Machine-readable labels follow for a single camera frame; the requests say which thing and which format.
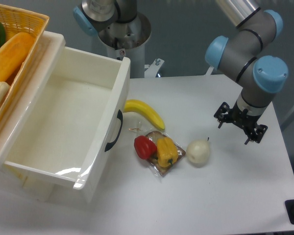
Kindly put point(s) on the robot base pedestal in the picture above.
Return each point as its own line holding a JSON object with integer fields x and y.
{"x": 122, "y": 29}

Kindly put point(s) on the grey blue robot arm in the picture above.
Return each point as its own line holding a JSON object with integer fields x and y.
{"x": 260, "y": 78}

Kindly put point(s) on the white plastic bin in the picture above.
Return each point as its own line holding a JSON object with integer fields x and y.
{"x": 63, "y": 121}

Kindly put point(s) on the pale white pear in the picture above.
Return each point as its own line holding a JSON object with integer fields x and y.
{"x": 198, "y": 152}

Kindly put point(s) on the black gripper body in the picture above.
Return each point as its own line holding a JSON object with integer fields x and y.
{"x": 242, "y": 119}

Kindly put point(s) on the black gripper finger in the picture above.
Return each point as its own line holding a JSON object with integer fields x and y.
{"x": 222, "y": 114}
{"x": 255, "y": 133}

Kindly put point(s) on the yellow woven basket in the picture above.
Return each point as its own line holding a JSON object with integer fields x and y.
{"x": 23, "y": 29}

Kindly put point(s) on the yellow banana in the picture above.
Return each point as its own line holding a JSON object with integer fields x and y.
{"x": 142, "y": 108}

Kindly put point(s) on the red bell pepper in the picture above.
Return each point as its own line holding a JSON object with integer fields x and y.
{"x": 144, "y": 147}

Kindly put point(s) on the yellow bell pepper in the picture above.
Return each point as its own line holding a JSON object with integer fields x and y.
{"x": 166, "y": 152}

